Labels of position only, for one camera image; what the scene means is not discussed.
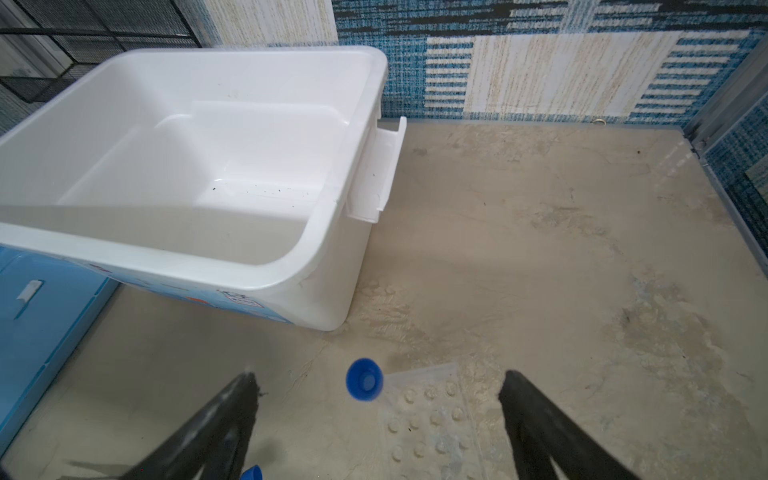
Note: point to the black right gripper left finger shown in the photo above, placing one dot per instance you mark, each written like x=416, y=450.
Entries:
x=213, y=443

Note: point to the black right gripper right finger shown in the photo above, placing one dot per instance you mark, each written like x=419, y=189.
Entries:
x=545, y=440

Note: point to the blue-capped test tube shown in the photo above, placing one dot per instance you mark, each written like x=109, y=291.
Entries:
x=253, y=473
x=364, y=380

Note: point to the clear dimpled test tube rack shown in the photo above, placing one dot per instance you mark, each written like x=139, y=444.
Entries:
x=427, y=430

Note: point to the blue plastic bin lid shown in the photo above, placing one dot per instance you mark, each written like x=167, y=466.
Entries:
x=47, y=307

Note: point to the white plastic storage bin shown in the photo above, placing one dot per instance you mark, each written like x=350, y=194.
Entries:
x=245, y=180

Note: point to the black wire shelf rack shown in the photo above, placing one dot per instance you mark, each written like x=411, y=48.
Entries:
x=46, y=46

